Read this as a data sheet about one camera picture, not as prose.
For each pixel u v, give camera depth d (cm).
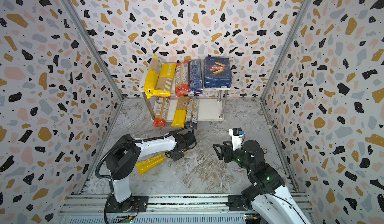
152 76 78
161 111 100
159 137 58
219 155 62
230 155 61
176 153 72
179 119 97
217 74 76
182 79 78
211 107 106
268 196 46
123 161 48
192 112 100
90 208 73
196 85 75
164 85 76
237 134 60
